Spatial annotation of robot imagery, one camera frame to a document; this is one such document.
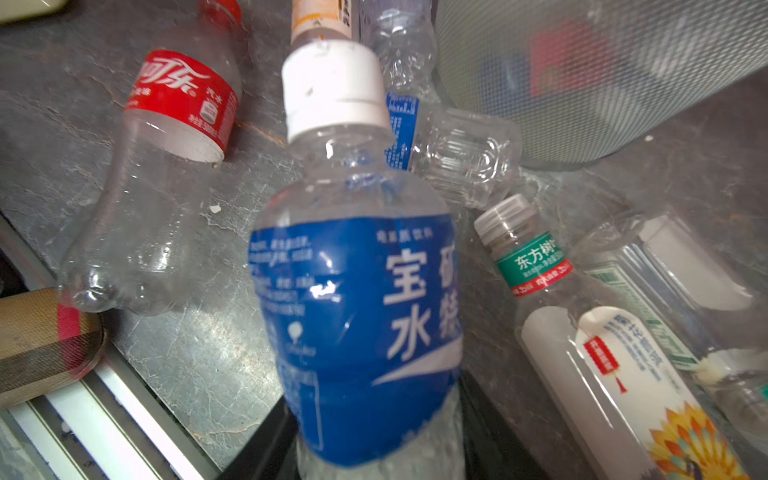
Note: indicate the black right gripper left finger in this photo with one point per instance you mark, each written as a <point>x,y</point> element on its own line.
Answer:
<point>271,452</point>

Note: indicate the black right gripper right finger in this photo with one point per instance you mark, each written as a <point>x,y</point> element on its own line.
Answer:
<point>492,449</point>

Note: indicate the chrysanthemum tea bottle green neck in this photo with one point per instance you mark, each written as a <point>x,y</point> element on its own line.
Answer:
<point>626,404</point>

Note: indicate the blue label sports drink bottle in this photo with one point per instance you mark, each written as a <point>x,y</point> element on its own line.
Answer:
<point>356,273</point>

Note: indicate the red Coca-Cola bottle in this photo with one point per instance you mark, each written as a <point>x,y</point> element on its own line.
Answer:
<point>135,251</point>

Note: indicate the grey mesh waste bin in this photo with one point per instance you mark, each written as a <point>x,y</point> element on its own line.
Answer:
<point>584,78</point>

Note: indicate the plaid cylindrical case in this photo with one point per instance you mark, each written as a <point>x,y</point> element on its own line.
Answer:
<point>45,346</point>

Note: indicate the clear square green-cap bottle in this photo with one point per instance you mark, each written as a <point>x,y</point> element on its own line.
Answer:
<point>711,324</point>

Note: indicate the Pocari Sweat blue bottle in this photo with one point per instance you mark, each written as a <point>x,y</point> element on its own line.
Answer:
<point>469,158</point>

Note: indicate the orange white label bottle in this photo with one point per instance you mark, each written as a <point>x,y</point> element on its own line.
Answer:
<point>314,20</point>

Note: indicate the aluminium front rail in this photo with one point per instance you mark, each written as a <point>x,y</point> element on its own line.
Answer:
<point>107,425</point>

